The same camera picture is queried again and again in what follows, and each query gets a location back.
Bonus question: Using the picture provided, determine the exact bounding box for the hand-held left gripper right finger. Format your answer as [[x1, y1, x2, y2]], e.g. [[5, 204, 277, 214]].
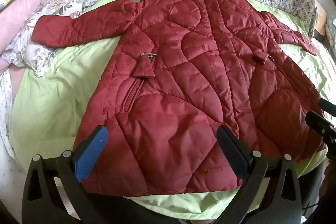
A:
[[216, 126, 303, 224]]

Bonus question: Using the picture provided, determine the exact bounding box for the red quilted jacket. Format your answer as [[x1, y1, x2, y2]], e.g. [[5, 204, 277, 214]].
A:
[[31, 0, 327, 198]]

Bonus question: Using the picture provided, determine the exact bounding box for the pink pillow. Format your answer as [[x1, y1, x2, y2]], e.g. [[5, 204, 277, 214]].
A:
[[0, 0, 51, 71]]

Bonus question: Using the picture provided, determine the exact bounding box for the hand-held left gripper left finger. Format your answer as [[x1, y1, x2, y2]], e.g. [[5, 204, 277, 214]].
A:
[[22, 125, 109, 224]]

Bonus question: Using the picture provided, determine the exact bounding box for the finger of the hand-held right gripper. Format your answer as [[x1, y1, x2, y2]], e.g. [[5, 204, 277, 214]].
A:
[[319, 98, 336, 117], [306, 111, 336, 141]]

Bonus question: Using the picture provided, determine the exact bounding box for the light green blanket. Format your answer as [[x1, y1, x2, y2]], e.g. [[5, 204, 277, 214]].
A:
[[10, 0, 336, 214]]

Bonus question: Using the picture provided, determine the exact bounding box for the white large flower quilt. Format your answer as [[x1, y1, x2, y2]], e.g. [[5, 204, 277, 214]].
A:
[[2, 0, 98, 78]]

